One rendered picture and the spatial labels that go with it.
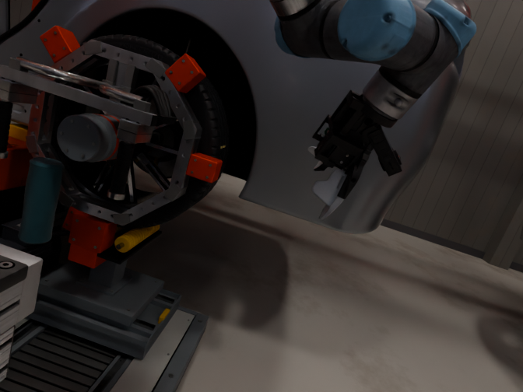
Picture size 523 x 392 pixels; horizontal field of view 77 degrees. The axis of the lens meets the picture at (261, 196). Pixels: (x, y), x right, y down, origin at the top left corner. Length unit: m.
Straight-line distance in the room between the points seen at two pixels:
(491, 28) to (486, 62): 0.46
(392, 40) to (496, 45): 5.81
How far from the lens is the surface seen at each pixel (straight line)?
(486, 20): 6.23
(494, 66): 6.19
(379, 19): 0.42
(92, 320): 1.48
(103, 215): 1.22
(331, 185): 0.58
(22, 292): 0.57
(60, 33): 1.27
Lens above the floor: 1.05
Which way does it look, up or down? 13 degrees down
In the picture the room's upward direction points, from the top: 18 degrees clockwise
